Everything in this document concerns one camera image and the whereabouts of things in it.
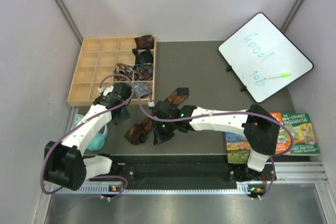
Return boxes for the landscape cover book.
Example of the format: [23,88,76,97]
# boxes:
[225,132,251,164]

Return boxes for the green 104-storey treehouse book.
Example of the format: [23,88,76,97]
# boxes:
[281,113,320,156]

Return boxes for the white dry-erase board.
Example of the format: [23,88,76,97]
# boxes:
[218,13,314,103]

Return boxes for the orange 78-storey treehouse book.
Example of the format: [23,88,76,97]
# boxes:
[270,112,290,154]

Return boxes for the rolled multicolour floral tie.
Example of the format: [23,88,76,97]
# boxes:
[113,63,133,82]

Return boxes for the brown red patterned tie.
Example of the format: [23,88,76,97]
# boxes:
[124,87,190,146]

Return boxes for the wooden compartment tray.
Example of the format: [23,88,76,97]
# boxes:
[67,36,156,106]

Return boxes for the green marker pen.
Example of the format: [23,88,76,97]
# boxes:
[264,73,291,80]

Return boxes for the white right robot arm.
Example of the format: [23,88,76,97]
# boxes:
[152,101,280,182]

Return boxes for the rolled dark red tie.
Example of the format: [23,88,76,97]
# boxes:
[134,35,155,50]

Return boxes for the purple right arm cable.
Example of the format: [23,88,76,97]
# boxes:
[136,83,295,201]

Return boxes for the rolled grey blue tie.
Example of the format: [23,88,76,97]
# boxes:
[134,82,152,99]

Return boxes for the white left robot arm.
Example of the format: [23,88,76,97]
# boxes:
[40,82,134,190]

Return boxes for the rolled blue patterned tie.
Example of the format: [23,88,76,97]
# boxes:
[133,63,153,81]

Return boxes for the white slotted cable duct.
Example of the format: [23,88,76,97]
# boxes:
[55,181,263,196]

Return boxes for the rolled black navy tie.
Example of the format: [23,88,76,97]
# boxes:
[132,49,154,65]

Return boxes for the dark grey table mat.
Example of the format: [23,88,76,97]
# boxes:
[76,40,297,156]

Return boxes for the teal cat-ear headphones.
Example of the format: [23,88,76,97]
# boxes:
[71,114,108,152]

